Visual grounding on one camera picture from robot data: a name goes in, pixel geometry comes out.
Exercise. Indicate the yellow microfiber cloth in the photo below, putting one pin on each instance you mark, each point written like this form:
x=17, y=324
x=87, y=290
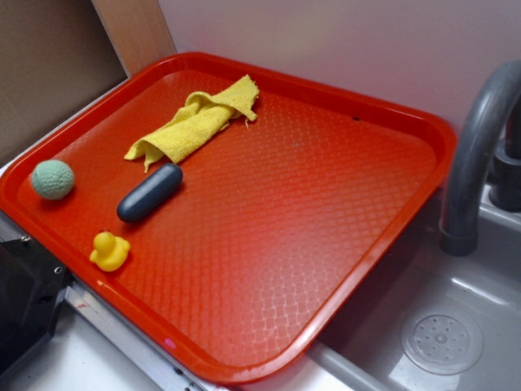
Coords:
x=202, y=117

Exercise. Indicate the yellow rubber duck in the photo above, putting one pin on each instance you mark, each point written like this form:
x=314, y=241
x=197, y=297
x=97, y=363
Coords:
x=110, y=251

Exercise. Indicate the green textured ball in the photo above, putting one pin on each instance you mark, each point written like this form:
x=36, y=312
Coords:
x=52, y=179

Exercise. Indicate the dark plastic pickle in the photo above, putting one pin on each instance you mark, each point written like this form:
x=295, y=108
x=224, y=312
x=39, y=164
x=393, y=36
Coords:
x=150, y=194

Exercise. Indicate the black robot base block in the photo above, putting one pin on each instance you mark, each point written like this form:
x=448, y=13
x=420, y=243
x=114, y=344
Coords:
x=33, y=284

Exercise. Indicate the brown cardboard panel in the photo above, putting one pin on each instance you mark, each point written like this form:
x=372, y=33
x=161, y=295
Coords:
x=56, y=58

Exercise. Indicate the grey toy sink basin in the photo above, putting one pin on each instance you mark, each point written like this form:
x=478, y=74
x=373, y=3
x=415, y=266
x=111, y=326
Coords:
x=425, y=320

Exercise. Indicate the grey toy faucet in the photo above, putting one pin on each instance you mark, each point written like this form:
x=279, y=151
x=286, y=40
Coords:
x=488, y=145

